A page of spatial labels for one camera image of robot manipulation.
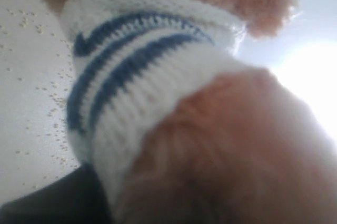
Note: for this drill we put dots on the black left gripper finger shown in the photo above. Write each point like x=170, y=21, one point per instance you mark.
x=77, y=198

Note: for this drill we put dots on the teddy bear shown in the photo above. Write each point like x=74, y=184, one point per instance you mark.
x=180, y=131

